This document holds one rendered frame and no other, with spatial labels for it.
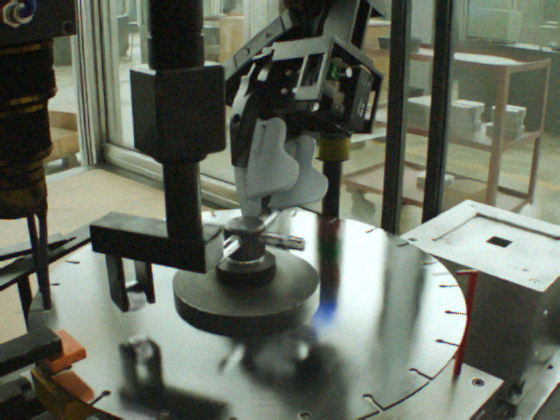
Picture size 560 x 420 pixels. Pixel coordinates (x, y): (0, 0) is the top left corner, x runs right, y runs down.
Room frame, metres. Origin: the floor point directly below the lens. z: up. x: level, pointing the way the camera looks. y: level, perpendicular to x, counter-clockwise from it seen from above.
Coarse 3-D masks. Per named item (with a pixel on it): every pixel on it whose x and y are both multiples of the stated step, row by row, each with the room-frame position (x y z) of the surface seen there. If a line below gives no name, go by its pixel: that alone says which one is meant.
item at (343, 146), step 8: (320, 136) 0.68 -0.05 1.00; (328, 136) 0.67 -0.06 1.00; (320, 144) 0.68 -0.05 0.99; (328, 144) 0.67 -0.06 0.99; (336, 144) 0.67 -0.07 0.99; (344, 144) 0.67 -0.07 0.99; (320, 152) 0.68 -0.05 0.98; (328, 152) 0.67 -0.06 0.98; (336, 152) 0.67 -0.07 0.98; (344, 152) 0.67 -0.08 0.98; (320, 160) 0.68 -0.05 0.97; (328, 160) 0.67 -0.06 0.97; (336, 160) 0.67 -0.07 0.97; (344, 160) 0.67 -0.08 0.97
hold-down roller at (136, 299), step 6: (132, 282) 0.35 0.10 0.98; (138, 282) 0.35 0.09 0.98; (126, 288) 0.34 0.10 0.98; (132, 288) 0.34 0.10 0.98; (138, 288) 0.34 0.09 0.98; (132, 294) 0.34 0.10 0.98; (138, 294) 0.34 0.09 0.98; (144, 294) 0.34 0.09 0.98; (132, 300) 0.34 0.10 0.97; (138, 300) 0.34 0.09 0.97; (144, 300) 0.34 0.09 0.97; (132, 306) 0.34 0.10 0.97; (138, 306) 0.34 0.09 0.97; (144, 306) 0.34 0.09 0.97
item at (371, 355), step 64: (320, 256) 0.46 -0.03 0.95; (384, 256) 0.46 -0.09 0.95; (64, 320) 0.35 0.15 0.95; (128, 320) 0.35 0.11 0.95; (192, 320) 0.35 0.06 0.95; (320, 320) 0.35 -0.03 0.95; (384, 320) 0.35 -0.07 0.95; (448, 320) 0.35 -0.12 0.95; (64, 384) 0.28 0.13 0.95; (128, 384) 0.28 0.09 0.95; (192, 384) 0.28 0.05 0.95; (256, 384) 0.28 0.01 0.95; (320, 384) 0.28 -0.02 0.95; (384, 384) 0.28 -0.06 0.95
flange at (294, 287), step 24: (264, 264) 0.39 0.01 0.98; (288, 264) 0.42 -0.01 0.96; (192, 288) 0.38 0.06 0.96; (216, 288) 0.38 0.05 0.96; (240, 288) 0.38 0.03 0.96; (264, 288) 0.38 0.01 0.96; (288, 288) 0.38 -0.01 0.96; (312, 288) 0.38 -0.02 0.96; (192, 312) 0.36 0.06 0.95; (216, 312) 0.35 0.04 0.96; (240, 312) 0.35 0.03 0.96; (264, 312) 0.35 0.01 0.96; (288, 312) 0.36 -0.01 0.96
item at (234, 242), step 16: (272, 208) 0.44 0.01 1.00; (208, 224) 0.41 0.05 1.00; (224, 224) 0.40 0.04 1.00; (240, 224) 0.40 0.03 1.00; (256, 224) 0.40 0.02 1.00; (240, 240) 0.38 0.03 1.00; (256, 240) 0.39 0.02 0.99; (272, 240) 0.39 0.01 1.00; (288, 240) 0.38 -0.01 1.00; (304, 240) 0.38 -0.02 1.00; (224, 256) 0.36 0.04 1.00; (240, 256) 0.39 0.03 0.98; (256, 256) 0.39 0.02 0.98
